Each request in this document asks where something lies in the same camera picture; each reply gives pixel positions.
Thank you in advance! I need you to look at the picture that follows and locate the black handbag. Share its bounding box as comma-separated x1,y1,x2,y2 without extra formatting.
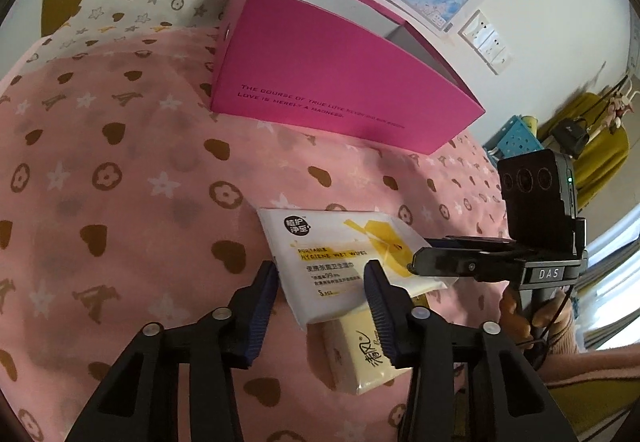
550,118,590,159

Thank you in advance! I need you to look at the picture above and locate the white yellow wet wipes pack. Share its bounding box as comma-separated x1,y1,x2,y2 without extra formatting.
258,208,456,329

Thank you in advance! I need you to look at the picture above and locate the pink cardboard box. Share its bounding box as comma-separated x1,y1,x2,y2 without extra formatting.
210,0,485,154

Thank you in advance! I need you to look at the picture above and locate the blue plastic basket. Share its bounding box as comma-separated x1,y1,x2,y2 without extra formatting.
484,115,544,167

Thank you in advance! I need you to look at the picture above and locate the white wall socket panel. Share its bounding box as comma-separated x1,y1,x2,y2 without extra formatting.
458,10,512,75

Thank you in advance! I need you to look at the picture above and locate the pink sleeve forearm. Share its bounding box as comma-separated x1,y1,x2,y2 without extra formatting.
539,305,640,386

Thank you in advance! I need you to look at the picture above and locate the person's right hand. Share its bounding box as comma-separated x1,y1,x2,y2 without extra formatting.
499,287,575,349

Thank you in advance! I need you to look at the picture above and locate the pink patterned bed sheet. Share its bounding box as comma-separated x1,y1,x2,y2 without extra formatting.
1,0,506,441

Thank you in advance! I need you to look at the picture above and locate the white coat rack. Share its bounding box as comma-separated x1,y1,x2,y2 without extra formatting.
574,66,640,134

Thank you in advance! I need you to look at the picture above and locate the yellow garment on rack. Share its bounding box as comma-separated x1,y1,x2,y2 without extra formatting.
537,92,629,210

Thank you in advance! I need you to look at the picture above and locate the grey window curtain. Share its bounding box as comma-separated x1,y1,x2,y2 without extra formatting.
574,207,639,351

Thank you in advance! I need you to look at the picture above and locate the yellow tissue pack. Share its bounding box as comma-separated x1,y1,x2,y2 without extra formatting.
322,310,409,396

